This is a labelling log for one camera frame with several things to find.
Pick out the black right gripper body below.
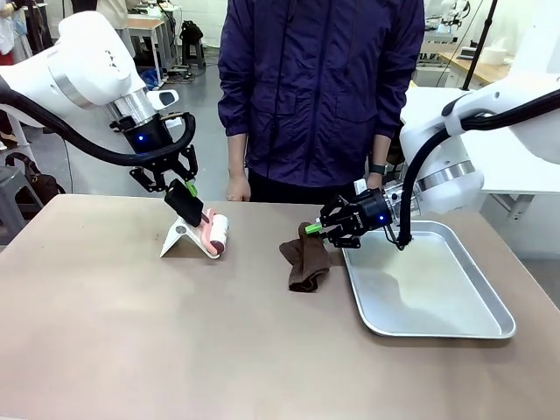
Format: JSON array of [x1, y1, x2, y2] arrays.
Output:
[[349, 186, 402, 240]]

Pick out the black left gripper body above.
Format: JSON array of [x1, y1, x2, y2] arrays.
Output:
[[111, 114, 176, 169]]

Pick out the pink lint roller black grip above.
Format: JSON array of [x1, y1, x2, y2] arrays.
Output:
[[164, 178, 232, 259]]

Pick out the brown cloth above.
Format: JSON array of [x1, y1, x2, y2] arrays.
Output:
[[278, 221, 333, 294]]

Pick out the person left forearm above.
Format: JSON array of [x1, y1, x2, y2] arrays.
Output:
[[369, 132, 392, 166]]

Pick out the person right forearm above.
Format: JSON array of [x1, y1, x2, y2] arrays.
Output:
[[227, 132, 250, 176]]

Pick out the person right hand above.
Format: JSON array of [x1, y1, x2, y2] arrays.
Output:
[[225, 171, 252, 203]]

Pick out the black trousers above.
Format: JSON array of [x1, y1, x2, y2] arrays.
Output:
[[247, 168, 374, 207]]

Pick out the white lint roller stand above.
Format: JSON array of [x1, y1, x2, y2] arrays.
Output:
[[158, 217, 222, 263]]

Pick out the silver metal tray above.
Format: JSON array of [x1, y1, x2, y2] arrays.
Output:
[[340, 220, 517, 340]]

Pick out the black stool with bag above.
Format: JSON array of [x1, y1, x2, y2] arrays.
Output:
[[179, 19, 207, 71]]

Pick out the brown leather bag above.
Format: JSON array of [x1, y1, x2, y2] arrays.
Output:
[[4, 151, 67, 207]]

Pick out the wooden background table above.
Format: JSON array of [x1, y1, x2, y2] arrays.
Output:
[[125, 12, 179, 79]]

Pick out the person in navy jacket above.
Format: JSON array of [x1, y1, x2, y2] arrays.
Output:
[[217, 0, 426, 186]]

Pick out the grey metal stool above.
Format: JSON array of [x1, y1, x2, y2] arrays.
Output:
[[0, 167, 46, 246]]

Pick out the wood top workbench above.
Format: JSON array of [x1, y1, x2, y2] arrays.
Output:
[[436, 50, 514, 89]]

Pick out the black tripod pole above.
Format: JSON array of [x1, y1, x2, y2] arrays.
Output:
[[462, 0, 501, 92]]

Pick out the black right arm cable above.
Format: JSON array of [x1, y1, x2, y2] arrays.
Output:
[[383, 88, 560, 251]]

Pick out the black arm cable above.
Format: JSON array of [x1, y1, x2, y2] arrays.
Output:
[[383, 88, 560, 251], [0, 80, 196, 171]]

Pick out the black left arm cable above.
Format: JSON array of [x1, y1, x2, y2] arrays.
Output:
[[0, 80, 196, 171]]

